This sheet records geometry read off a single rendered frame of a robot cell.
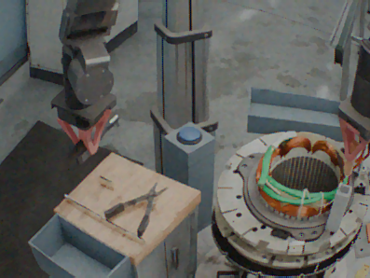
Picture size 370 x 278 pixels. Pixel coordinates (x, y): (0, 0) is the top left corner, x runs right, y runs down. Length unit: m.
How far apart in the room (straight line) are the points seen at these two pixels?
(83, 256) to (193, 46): 0.55
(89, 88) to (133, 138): 2.10
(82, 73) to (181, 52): 0.55
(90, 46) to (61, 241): 0.42
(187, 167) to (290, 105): 0.29
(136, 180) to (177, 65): 0.34
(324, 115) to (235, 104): 1.81
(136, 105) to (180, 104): 1.73
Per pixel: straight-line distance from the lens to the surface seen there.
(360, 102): 0.70
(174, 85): 1.27
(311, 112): 1.26
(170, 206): 0.95
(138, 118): 2.93
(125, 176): 1.01
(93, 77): 0.71
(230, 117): 2.93
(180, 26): 1.21
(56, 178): 2.62
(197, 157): 1.12
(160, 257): 0.98
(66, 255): 0.98
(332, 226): 0.87
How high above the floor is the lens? 1.74
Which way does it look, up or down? 39 degrees down
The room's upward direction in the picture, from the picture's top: 1 degrees counter-clockwise
